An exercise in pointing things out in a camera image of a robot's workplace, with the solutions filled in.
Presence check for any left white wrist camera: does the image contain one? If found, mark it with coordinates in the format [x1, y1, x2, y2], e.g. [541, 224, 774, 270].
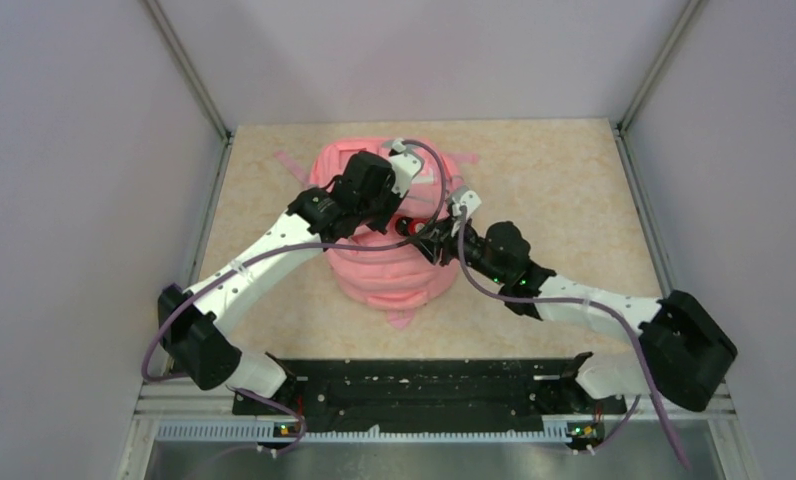
[381, 138, 425, 198]

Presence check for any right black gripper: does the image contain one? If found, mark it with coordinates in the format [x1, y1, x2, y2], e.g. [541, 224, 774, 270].
[409, 214, 508, 286]

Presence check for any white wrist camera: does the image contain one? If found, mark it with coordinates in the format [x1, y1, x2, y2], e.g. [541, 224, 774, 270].
[381, 138, 425, 198]
[448, 185, 482, 221]

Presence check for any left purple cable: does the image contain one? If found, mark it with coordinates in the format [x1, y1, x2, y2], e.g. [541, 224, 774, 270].
[140, 139, 449, 455]

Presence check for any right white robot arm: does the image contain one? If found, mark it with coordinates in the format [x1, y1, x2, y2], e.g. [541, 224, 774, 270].
[402, 216, 738, 412]

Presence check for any pink student backpack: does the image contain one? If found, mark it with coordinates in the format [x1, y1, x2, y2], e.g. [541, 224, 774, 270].
[274, 137, 479, 328]

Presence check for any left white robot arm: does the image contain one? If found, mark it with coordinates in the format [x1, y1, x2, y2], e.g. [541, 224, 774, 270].
[156, 151, 424, 414]

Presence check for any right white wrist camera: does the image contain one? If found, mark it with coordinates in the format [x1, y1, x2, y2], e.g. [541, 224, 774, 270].
[448, 185, 482, 221]

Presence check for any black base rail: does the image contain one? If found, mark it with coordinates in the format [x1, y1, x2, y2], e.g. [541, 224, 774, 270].
[232, 357, 628, 435]

